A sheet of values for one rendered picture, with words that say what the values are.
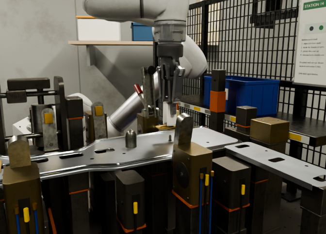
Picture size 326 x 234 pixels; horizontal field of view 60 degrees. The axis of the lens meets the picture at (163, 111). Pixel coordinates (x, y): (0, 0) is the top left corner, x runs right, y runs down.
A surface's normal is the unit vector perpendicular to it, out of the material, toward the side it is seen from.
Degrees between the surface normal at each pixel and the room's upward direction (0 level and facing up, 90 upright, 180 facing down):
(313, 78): 90
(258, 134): 90
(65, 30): 90
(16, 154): 102
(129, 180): 0
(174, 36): 90
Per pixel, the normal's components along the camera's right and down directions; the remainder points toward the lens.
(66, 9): 0.13, 0.19
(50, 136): 0.45, -0.04
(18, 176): 0.00, -0.98
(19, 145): 0.45, 0.37
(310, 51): -0.89, 0.09
